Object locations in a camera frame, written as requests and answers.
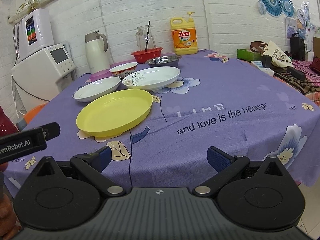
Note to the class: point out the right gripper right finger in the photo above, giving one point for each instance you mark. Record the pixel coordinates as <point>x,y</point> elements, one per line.
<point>228,167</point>

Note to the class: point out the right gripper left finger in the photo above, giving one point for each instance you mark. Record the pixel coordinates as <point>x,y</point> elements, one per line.
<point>89,167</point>

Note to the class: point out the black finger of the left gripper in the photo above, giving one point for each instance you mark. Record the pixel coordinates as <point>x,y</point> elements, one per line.
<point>51,130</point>

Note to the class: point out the yellow plastic plate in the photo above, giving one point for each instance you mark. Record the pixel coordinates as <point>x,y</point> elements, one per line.
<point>115,113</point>

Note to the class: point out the small white plate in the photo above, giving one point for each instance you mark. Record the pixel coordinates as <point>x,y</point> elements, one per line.
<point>97,89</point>

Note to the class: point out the purple plastic bowl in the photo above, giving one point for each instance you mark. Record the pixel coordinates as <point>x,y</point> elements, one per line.
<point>100,75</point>

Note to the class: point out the white red patterned bowl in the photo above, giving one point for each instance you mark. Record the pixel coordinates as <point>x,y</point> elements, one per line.
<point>123,70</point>

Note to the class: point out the white floral oval plate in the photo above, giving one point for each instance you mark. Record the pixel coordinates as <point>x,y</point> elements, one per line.
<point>151,78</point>

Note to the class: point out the stainless steel bowl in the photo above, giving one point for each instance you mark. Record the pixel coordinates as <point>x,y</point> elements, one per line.
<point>162,61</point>

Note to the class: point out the orange plastic stool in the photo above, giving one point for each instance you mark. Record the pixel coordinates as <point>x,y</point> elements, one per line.
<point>33,112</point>

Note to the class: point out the white countertop appliance with screen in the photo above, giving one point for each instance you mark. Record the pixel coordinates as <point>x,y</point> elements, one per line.
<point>42,76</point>

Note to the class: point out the purple floral tablecloth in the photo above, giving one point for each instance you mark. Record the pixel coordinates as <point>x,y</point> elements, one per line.
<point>229,105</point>

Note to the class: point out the white thermos jug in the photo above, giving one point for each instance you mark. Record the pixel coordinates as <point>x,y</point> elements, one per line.
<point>96,47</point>

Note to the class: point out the white water purifier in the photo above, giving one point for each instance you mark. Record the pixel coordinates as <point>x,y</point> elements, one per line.
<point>32,33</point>

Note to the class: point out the white power strip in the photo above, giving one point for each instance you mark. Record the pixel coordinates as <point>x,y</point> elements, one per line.
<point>259,65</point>

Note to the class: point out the green box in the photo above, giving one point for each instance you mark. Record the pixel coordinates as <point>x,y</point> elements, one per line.
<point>248,55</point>

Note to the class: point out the red plastic basket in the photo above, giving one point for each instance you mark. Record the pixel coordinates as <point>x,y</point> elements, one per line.
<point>143,56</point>

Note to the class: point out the black rectangular box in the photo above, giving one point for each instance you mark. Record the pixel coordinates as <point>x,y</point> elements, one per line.
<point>296,73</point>

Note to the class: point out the cream tote bag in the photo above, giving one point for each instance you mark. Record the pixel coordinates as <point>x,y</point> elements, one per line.
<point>274,51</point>

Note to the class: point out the potted plant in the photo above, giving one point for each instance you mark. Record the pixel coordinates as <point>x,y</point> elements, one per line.
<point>29,5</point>

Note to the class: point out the black stirring stick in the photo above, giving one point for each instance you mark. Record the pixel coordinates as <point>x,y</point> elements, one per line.
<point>147,36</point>

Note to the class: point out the glass pitcher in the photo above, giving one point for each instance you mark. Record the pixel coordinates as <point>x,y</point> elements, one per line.
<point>141,38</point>

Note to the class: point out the yellow dish soap bottle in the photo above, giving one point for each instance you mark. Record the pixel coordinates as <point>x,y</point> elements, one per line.
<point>184,35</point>

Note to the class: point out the blue paper fan decorations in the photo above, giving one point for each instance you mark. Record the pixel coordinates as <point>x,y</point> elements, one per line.
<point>276,8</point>

